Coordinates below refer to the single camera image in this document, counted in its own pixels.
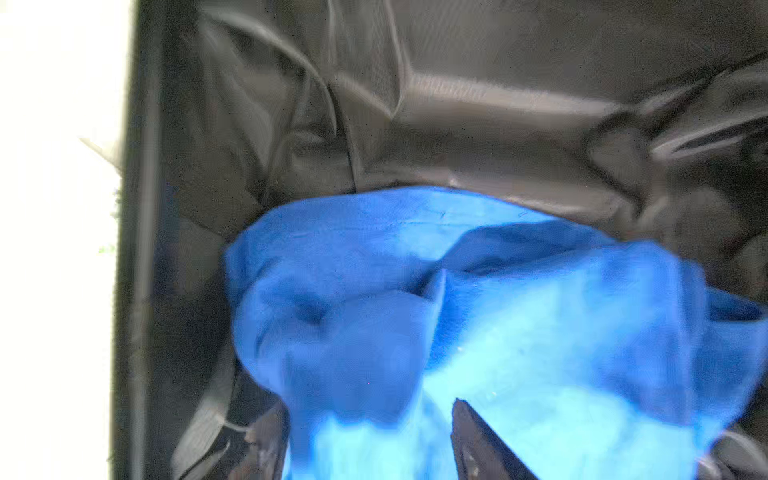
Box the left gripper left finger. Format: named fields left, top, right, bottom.
left=230, top=401, right=289, bottom=480

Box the blue shirt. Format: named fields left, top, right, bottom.
left=224, top=187, right=767, bottom=479

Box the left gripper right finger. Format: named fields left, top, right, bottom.
left=451, top=399, right=537, bottom=480

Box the blue suitcase with black lining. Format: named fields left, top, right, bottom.
left=110, top=1, right=767, bottom=479

